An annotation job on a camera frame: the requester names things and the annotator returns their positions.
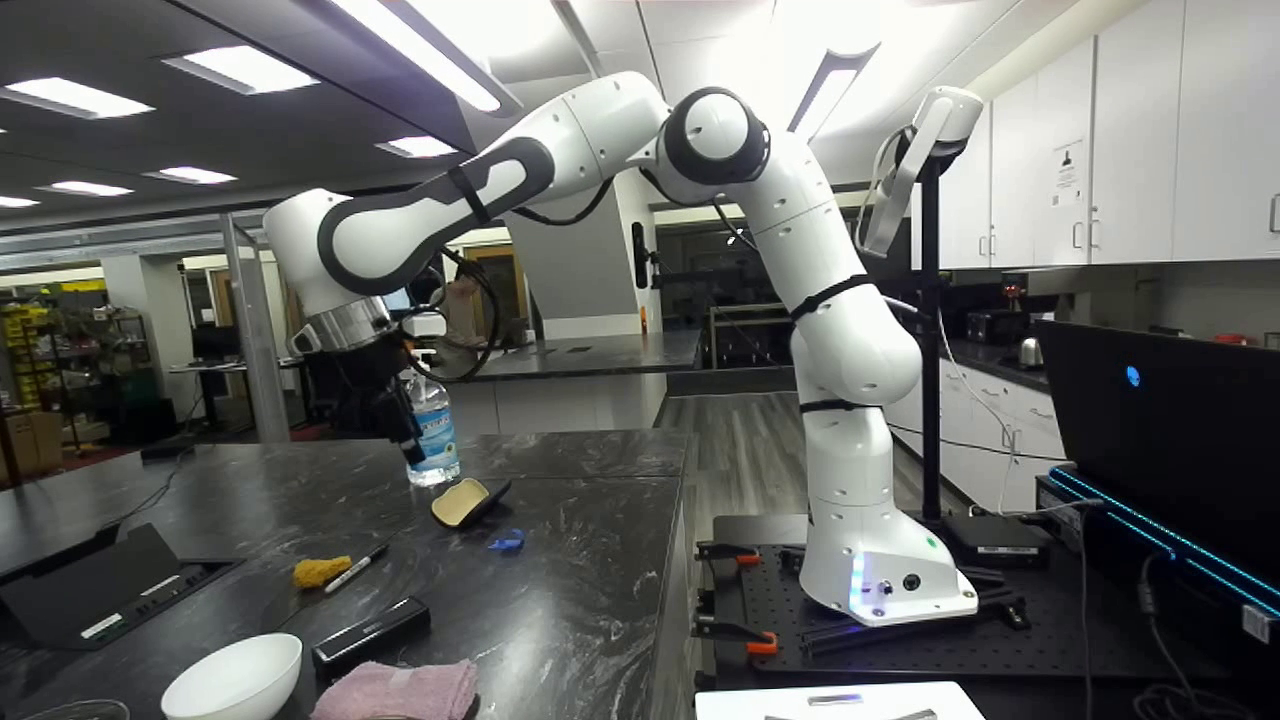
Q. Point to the black monitor right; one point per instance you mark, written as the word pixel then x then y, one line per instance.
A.
pixel 1178 430

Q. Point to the white marker pen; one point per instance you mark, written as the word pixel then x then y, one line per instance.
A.
pixel 358 571

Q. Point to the tan black sponge block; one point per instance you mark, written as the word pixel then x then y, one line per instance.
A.
pixel 467 503

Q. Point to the yellow handled tool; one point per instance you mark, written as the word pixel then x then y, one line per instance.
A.
pixel 318 571

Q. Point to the blue small object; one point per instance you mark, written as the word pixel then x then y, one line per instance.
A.
pixel 507 543

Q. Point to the orange black clamp upper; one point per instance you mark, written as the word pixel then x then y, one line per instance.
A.
pixel 732 554

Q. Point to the black camera stand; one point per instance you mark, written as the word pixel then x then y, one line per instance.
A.
pixel 915 160

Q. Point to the orange black clamp lower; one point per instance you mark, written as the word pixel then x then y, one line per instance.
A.
pixel 757 640

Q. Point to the orange black clamp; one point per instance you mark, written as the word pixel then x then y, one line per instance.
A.
pixel 732 554
pixel 757 640

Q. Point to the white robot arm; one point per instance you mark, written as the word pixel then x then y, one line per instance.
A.
pixel 845 348

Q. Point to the white bowl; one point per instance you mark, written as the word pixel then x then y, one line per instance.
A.
pixel 236 680

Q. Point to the pink cloth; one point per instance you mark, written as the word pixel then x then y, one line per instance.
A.
pixel 401 693

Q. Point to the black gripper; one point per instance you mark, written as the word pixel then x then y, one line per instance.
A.
pixel 358 395

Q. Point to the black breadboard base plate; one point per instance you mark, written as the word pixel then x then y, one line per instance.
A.
pixel 1045 622

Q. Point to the clear plastic water bottle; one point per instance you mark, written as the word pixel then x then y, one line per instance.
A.
pixel 434 433

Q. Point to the black laptop on counter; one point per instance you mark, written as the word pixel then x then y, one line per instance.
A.
pixel 97 589

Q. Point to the white paper sheet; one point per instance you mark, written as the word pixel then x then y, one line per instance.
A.
pixel 841 700

